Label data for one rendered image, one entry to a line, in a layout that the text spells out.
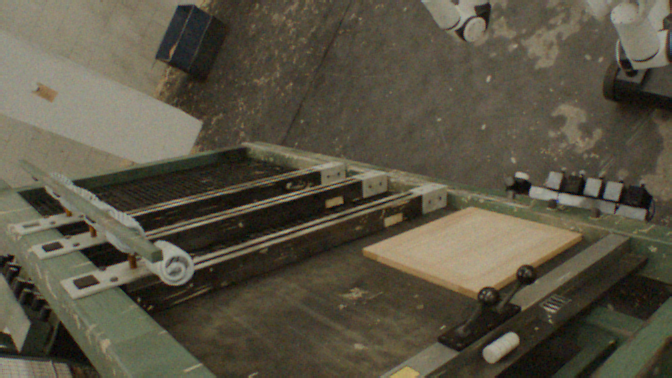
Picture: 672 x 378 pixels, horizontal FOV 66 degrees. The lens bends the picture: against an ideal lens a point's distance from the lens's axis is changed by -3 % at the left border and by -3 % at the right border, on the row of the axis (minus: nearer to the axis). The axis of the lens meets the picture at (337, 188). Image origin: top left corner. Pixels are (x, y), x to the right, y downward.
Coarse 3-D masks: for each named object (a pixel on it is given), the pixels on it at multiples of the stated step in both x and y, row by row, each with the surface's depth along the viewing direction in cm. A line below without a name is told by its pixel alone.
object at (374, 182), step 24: (312, 192) 179; (336, 192) 184; (360, 192) 192; (216, 216) 159; (240, 216) 161; (264, 216) 166; (288, 216) 173; (72, 240) 133; (96, 240) 133; (168, 240) 146; (192, 240) 151; (216, 240) 156; (96, 264) 134
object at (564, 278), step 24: (600, 240) 136; (624, 240) 134; (576, 264) 122; (600, 264) 126; (528, 288) 112; (552, 288) 112; (576, 288) 119; (528, 312) 105; (408, 360) 89; (432, 360) 89; (456, 360) 91
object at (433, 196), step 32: (416, 192) 173; (320, 224) 149; (352, 224) 153; (384, 224) 162; (128, 256) 114; (224, 256) 129; (256, 256) 133; (288, 256) 139; (96, 288) 106; (128, 288) 113; (160, 288) 117; (192, 288) 122
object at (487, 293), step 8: (488, 288) 88; (480, 296) 88; (488, 296) 87; (496, 296) 87; (480, 304) 88; (488, 304) 87; (496, 304) 87; (480, 312) 90; (472, 320) 92; (464, 328) 93; (464, 336) 94
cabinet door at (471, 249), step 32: (448, 224) 158; (480, 224) 158; (512, 224) 156; (544, 224) 154; (384, 256) 138; (416, 256) 137; (448, 256) 136; (480, 256) 135; (512, 256) 134; (544, 256) 133; (448, 288) 123; (480, 288) 118
